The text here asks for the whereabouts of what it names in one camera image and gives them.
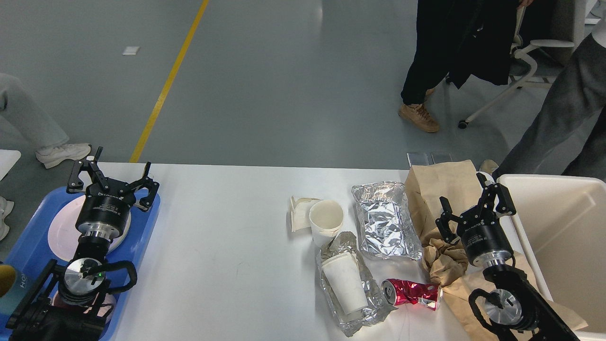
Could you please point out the brown paper bag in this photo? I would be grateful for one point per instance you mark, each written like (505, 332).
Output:
(456, 296)
(424, 186)

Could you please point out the blue plastic tray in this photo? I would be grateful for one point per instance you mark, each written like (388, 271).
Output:
(31, 252)

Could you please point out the white table corner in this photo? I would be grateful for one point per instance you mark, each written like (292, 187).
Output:
(8, 159)

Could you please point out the person in grey trousers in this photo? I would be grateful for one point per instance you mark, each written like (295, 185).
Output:
(576, 95)

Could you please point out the metal floor plate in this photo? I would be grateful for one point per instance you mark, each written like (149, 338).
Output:
(425, 159)

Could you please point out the upright white paper cup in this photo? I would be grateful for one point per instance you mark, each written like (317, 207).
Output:
(326, 219)

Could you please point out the crushed white paper cup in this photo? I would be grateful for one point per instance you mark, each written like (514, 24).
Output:
(299, 212)

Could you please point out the pink plate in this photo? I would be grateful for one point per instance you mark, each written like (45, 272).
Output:
(63, 232)

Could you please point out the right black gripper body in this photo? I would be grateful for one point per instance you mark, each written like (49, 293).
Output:
(484, 240)

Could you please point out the lying white paper cup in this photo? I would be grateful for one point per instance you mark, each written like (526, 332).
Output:
(343, 275)

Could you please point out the person in black clothes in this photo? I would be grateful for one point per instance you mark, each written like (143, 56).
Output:
(457, 39)

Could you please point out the large aluminium foil sheet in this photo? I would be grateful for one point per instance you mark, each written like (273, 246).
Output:
(385, 226)

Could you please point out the white office chair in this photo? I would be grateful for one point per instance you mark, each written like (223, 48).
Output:
(517, 47)

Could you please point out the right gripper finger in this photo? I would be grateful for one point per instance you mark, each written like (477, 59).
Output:
(443, 222)
(494, 202)

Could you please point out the crumpled foil under cup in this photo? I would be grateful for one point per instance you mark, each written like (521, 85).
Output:
(377, 309)

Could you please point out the person in light jeans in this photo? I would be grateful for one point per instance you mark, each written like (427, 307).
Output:
(49, 140)

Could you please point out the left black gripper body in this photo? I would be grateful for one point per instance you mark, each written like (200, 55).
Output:
(103, 215)

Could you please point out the teal mug yellow inside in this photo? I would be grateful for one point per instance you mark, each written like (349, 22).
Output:
(14, 285)

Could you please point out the beige plastic bin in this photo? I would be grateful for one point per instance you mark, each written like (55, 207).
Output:
(561, 224)

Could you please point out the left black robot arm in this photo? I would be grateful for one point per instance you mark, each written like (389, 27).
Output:
(83, 281)

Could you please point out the crushed red soda can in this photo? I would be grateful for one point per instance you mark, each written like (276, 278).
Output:
(399, 292)

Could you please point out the pink ribbed mug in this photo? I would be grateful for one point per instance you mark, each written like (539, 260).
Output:
(106, 308)

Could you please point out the crumpled brown paper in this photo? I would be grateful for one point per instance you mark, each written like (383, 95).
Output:
(444, 262)

